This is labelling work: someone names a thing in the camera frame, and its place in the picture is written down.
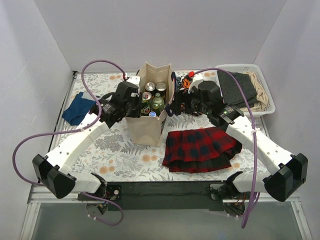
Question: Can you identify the green Perrier bottle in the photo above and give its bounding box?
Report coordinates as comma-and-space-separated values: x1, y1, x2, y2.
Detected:
141, 97, 151, 116

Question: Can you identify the blue cap Pocari bottle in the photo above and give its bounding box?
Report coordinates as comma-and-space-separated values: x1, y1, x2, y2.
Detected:
149, 111, 157, 117

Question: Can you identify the beige canvas tote bag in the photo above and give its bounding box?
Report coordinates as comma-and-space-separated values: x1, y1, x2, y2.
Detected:
125, 62, 175, 147

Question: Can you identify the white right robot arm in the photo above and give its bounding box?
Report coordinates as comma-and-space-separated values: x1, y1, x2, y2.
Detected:
168, 80, 308, 202

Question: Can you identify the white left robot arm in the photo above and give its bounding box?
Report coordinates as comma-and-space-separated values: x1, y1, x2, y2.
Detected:
32, 76, 141, 200

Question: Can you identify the silver top can right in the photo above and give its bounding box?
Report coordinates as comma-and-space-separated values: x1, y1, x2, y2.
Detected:
156, 82, 167, 99

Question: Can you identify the silver can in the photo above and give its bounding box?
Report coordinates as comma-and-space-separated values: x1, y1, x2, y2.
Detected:
156, 82, 167, 99
144, 82, 156, 94

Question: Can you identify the orange black patterned garment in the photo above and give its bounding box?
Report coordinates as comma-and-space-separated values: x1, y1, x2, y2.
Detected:
174, 75, 193, 90

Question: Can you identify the dark grey dotted cloth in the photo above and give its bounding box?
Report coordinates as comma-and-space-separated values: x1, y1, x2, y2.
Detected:
217, 70, 258, 109

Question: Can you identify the silver top can left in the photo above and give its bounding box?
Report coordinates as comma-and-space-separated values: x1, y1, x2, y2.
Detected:
144, 82, 156, 94

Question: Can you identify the red plaid skirt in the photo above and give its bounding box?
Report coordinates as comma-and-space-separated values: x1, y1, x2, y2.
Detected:
162, 127, 243, 174

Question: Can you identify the blue folded garment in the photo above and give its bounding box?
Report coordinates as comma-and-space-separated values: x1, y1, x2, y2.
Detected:
62, 92, 96, 126

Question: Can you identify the beige cloth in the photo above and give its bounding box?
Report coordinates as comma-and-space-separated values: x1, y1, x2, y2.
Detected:
245, 71, 269, 112

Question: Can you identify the floral tablecloth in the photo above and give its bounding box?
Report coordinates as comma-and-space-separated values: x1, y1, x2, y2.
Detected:
48, 69, 271, 183

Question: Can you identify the white plastic basket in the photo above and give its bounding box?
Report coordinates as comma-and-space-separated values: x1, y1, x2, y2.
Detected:
216, 63, 276, 118

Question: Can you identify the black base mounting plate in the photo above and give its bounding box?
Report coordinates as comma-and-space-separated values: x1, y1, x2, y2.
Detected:
106, 181, 224, 212

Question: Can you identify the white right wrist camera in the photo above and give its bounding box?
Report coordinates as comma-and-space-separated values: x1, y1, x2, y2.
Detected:
188, 73, 205, 94

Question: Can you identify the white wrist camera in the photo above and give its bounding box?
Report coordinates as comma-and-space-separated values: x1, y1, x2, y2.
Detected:
126, 76, 141, 88
188, 73, 205, 94

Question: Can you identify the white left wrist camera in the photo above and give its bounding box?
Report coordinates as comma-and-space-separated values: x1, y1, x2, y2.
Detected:
126, 76, 141, 88

